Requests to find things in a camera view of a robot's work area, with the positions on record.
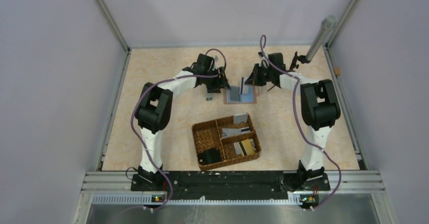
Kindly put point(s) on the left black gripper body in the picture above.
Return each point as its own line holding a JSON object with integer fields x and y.
{"x": 215, "y": 79}

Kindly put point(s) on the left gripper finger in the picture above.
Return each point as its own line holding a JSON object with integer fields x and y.
{"x": 214, "y": 88}
{"x": 223, "y": 79}

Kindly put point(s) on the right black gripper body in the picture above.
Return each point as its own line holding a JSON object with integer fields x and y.
{"x": 264, "y": 72}

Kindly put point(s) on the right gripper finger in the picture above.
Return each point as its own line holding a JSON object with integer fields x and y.
{"x": 253, "y": 74}
{"x": 258, "y": 81}

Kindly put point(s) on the silver striped card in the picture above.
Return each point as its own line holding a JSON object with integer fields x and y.
{"x": 234, "y": 94}

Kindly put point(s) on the brown leather card holder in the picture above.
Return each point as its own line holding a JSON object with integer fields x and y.
{"x": 249, "y": 98}

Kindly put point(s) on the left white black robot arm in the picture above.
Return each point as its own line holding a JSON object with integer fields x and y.
{"x": 152, "y": 112}

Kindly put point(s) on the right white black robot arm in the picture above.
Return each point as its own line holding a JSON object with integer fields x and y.
{"x": 319, "y": 111}

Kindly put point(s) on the grey card in basket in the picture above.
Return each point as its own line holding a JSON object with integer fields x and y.
{"x": 231, "y": 132}

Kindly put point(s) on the grey striped card beside gold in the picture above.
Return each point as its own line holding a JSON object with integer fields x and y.
{"x": 237, "y": 147}

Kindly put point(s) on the grey toy brick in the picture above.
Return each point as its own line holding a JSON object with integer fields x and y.
{"x": 209, "y": 97}

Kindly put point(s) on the black mini tripod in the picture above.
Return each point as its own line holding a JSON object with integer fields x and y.
{"x": 294, "y": 61}

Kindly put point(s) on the brown woven divided basket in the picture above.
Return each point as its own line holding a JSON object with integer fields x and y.
{"x": 207, "y": 135}

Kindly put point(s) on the black box in basket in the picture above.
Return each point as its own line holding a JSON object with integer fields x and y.
{"x": 209, "y": 156}

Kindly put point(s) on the grey metal pole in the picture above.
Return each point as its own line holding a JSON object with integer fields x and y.
{"x": 327, "y": 25}

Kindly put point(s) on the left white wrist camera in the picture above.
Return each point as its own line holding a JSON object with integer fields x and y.
{"x": 215, "y": 59}

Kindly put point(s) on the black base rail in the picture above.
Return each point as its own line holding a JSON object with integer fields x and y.
{"x": 226, "y": 185}

